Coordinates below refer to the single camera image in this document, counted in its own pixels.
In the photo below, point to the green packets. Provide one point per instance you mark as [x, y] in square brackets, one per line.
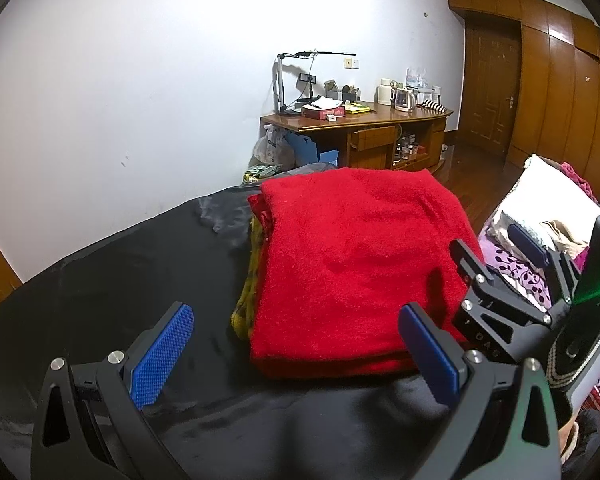
[260, 172]

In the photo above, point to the pink clothes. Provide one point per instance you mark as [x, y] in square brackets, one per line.
[577, 180]

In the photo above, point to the wall socket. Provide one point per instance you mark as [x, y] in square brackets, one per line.
[350, 63]

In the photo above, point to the red box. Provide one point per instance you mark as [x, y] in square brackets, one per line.
[320, 114]

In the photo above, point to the white pillow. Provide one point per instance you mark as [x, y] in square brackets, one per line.
[545, 185]

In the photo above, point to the yellow striped sweater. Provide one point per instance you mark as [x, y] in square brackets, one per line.
[245, 305]

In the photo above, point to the blue box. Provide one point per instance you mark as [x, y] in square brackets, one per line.
[305, 145]

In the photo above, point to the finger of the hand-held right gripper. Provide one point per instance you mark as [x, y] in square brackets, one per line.
[527, 245]
[485, 290]

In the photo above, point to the floral blanket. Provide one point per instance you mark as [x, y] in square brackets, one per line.
[517, 272]

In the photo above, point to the red sweater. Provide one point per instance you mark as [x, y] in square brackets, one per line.
[355, 260]

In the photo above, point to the phone on stand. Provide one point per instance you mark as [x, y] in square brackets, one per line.
[307, 79]

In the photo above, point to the wooden panel door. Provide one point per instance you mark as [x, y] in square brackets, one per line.
[490, 85]

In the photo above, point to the wooden desk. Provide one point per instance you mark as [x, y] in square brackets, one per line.
[375, 120]

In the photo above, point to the white plastic bag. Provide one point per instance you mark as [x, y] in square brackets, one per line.
[275, 147]

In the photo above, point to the silver desk lamp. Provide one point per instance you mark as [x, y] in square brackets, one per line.
[279, 85]

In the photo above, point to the black bed sheet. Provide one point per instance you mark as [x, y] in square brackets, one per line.
[105, 270]

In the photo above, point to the yellow packet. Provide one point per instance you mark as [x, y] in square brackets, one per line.
[356, 107]

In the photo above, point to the beige cloth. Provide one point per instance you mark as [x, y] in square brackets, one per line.
[565, 237]

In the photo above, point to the wooden wardrobe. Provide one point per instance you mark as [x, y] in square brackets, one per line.
[555, 85]

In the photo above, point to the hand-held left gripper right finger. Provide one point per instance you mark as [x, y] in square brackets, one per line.
[430, 355]

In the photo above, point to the white kettle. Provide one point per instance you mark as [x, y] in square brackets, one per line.
[385, 91]

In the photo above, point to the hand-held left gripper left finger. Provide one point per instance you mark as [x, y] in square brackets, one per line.
[162, 355]

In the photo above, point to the person's right hand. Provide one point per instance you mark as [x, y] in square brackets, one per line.
[570, 440]

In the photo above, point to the white paper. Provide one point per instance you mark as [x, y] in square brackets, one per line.
[322, 105]

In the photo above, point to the glass kettle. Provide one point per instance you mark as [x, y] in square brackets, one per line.
[405, 100]

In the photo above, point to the person's right forearm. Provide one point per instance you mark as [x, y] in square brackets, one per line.
[592, 442]

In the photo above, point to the black white striped pouch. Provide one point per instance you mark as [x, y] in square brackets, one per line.
[436, 105]

